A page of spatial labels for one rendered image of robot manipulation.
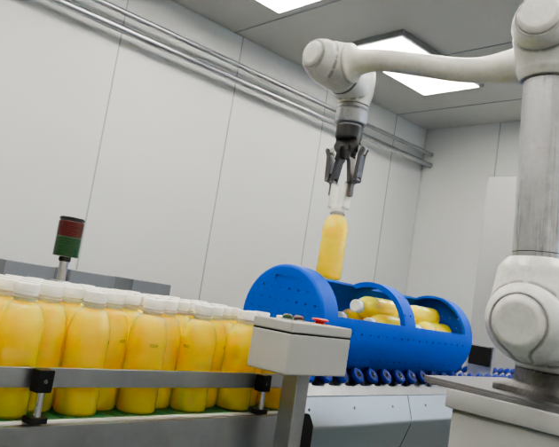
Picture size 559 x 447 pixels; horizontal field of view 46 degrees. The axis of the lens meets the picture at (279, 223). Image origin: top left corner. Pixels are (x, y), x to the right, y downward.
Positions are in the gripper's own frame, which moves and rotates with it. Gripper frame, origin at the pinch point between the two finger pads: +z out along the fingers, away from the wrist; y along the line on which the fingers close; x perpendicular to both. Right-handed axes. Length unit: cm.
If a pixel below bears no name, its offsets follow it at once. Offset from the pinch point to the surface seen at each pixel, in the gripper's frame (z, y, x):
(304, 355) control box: 40, -29, 42
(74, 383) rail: 49, -15, 82
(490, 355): 39, 2, -116
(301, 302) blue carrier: 30.4, -1.0, 11.3
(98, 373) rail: 47, -15, 78
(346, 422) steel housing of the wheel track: 60, -8, -6
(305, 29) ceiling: -198, 246, -245
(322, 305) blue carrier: 30.3, -7.7, 10.9
